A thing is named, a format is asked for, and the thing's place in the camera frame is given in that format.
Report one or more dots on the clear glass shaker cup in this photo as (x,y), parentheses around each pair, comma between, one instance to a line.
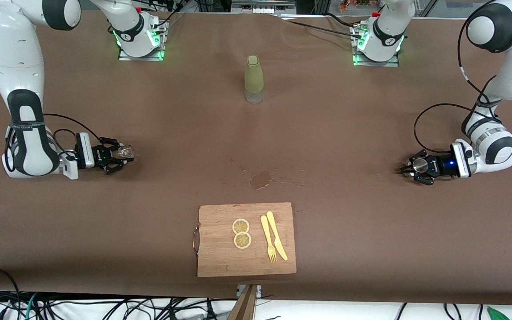
(126,152)

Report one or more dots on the wooden cutting board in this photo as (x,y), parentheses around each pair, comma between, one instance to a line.
(220,258)

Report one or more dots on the yellow plastic fork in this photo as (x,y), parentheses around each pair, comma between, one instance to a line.
(267,235)

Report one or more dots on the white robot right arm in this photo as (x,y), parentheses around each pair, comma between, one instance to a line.
(16,53)

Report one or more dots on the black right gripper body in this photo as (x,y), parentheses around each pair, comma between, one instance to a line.
(97,154)

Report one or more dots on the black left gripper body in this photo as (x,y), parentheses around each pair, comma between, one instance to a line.
(441,165)

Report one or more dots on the wooden post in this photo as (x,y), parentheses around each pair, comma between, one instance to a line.
(245,306)

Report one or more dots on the steel jigger measuring cup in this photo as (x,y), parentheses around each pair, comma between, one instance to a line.
(420,165)

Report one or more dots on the small metal bracket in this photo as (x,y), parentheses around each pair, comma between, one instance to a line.
(258,290)

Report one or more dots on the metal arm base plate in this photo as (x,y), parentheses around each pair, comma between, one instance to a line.
(140,58)
(362,63)

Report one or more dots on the green sleeved glass bottle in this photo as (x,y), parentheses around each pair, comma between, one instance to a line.
(254,75)

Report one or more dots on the green plastic object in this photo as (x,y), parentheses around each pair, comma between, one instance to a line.
(498,314)

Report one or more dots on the lemon slice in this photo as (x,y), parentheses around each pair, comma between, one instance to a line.
(242,241)
(241,226)

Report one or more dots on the brown paper table cover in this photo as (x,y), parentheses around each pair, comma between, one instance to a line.
(82,213)

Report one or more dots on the yellow plastic knife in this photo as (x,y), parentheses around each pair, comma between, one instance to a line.
(275,231)

